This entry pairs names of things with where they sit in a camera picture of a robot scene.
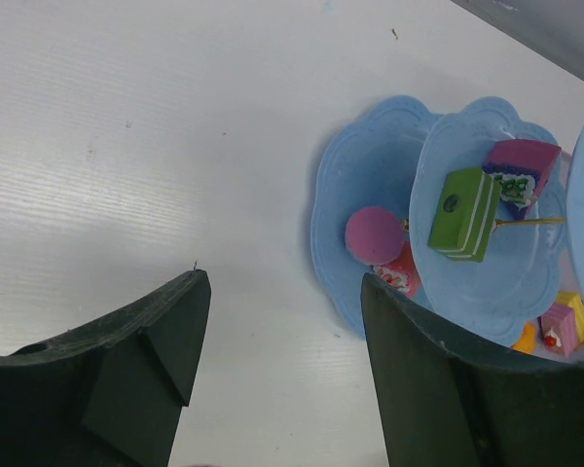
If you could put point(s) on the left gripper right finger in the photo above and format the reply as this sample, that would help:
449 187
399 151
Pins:
448 397

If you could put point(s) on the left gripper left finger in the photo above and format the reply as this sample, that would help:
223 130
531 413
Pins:
109 392

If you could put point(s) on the red pink macaron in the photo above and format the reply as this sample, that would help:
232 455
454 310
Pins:
401 273

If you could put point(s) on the pink strawberry cake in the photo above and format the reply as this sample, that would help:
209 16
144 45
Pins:
558 327

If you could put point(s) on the yellow pink cake slice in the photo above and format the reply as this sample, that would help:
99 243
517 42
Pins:
574 301

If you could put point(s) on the green striped macaron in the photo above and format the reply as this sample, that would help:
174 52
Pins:
465 215

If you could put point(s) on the purple cake slice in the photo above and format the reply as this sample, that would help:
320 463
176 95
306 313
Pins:
522 168

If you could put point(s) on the orange cookie left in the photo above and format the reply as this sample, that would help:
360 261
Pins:
527 341

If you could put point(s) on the purple serving tray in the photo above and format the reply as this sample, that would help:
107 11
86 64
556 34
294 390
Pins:
575 357

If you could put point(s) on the blue three-tier cake stand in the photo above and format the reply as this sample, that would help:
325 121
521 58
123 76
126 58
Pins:
397 157

